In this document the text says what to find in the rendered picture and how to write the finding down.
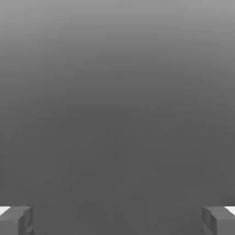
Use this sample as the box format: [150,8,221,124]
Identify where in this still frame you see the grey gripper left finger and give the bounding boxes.
[0,205,35,235]

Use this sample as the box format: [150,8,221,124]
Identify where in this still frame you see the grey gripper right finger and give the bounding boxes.
[200,205,235,235]

